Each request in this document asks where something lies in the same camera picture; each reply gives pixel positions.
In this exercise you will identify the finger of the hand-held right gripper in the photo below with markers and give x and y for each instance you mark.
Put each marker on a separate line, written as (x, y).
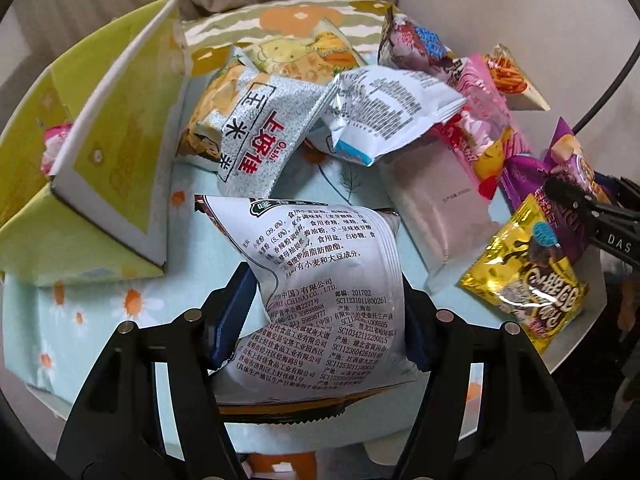
(570, 194)
(625, 190)

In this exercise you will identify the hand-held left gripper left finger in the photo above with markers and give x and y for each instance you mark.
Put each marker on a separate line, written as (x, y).
(235, 305)

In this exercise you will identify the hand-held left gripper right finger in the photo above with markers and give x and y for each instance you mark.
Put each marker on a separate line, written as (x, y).
(414, 327)

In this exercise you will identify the purple snack packet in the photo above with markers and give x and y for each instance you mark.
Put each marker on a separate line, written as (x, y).
(565, 160)

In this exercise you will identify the white text-printed snack packet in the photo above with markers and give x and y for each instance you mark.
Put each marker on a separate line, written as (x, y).
(320, 280)

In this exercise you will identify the pink clear-window snack packet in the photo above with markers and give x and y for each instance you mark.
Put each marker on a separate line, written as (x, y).
(480, 105)

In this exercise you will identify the orange sticks snack packet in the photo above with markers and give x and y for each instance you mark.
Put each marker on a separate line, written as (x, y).
(510, 77)

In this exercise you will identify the white red-lettered snack packet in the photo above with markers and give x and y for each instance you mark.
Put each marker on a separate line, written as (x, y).
(260, 130)

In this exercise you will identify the yellow-green cardboard box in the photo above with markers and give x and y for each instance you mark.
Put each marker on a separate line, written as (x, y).
(115, 160)

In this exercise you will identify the silver white snack packet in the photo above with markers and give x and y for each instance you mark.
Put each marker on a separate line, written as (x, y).
(390, 105)

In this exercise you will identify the maroon snack packet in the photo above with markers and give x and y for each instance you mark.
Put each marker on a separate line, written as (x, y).
(415, 45)

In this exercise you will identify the yellow cartoon snack packet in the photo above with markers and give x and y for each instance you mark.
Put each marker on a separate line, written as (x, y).
(300, 55)

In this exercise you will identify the gold foil snack packet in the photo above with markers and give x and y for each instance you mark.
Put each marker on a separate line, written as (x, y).
(530, 285)

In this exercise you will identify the pale mauve snack packet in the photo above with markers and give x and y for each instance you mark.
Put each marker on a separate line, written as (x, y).
(440, 205)

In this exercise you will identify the yellow-brown snack packet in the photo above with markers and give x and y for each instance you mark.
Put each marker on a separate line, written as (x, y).
(215, 100)

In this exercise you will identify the small pink snack packet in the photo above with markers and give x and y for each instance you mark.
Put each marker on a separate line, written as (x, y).
(48, 150)

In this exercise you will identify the green striped floral blanket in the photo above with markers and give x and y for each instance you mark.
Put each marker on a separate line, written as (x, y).
(225, 30)

